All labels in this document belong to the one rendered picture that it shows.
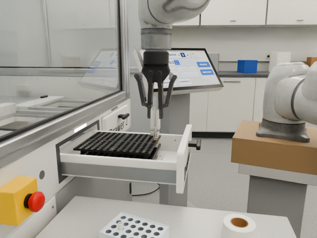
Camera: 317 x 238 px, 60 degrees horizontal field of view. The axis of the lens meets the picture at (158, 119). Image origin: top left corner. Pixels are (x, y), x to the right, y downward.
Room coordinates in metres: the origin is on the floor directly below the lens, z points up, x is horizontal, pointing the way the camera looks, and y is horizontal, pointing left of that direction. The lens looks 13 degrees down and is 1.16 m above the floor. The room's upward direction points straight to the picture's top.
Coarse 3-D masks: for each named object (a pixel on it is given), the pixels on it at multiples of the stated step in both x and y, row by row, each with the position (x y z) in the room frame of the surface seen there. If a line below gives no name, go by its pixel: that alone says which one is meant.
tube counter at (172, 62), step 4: (172, 60) 1.69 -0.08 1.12; (176, 60) 1.71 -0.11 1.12; (180, 60) 1.72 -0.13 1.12; (184, 60) 1.74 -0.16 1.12; (188, 60) 1.75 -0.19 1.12; (192, 60) 1.77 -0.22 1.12; (172, 64) 1.67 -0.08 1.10; (176, 64) 1.69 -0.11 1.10; (180, 64) 1.70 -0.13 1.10; (184, 64) 1.71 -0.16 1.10; (188, 64) 1.73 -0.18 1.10; (192, 64) 1.74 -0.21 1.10
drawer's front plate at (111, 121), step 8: (112, 112) 1.10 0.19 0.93; (120, 112) 1.16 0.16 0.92; (128, 112) 1.28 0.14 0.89; (104, 120) 1.00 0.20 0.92; (112, 120) 1.06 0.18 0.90; (120, 120) 1.16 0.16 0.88; (128, 120) 1.27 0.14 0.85; (104, 128) 1.00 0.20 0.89; (112, 128) 1.06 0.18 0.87; (120, 128) 1.15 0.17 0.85
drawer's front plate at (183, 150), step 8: (184, 136) 0.76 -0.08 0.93; (184, 144) 0.69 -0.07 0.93; (184, 152) 0.65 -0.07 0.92; (176, 160) 0.63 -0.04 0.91; (184, 160) 0.65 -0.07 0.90; (176, 168) 0.63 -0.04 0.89; (184, 168) 0.66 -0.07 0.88; (176, 176) 0.63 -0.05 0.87; (176, 184) 0.63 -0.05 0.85; (184, 184) 0.67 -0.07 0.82; (176, 192) 0.63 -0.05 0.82
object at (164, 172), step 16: (176, 144) 0.89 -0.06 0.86; (64, 160) 0.70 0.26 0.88; (80, 160) 0.70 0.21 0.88; (96, 160) 0.69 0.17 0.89; (112, 160) 0.68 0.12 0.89; (128, 160) 0.67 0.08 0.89; (144, 160) 0.67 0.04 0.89; (160, 160) 0.67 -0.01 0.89; (80, 176) 0.70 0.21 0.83; (96, 176) 0.69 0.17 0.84; (112, 176) 0.68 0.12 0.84; (128, 176) 0.67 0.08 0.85; (144, 176) 0.66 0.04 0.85; (160, 176) 0.65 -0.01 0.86
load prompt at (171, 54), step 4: (168, 52) 1.73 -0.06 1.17; (172, 52) 1.74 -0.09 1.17; (176, 52) 1.75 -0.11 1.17; (180, 52) 1.77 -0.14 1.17; (184, 52) 1.78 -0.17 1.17; (188, 52) 1.80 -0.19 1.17; (172, 56) 1.72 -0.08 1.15; (176, 56) 1.73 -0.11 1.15; (180, 56) 1.75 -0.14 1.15; (184, 56) 1.76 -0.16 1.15; (188, 56) 1.78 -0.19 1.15
